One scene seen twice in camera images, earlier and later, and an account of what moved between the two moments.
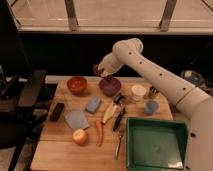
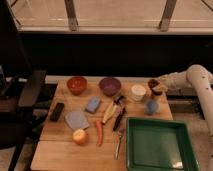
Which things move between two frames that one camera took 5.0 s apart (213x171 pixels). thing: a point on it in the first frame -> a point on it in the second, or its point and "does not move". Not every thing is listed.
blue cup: [151, 107] does not move
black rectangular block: [57, 111] does not move
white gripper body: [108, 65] -> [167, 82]
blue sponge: [93, 103] does not move
